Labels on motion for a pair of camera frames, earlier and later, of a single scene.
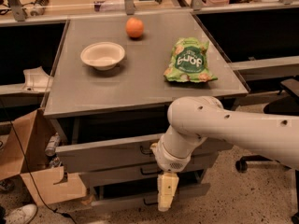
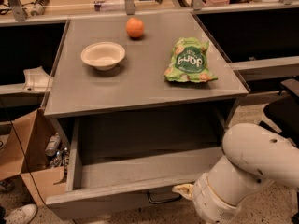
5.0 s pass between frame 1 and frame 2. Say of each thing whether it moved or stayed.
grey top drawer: moved
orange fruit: stayed
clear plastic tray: stayed
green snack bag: stayed
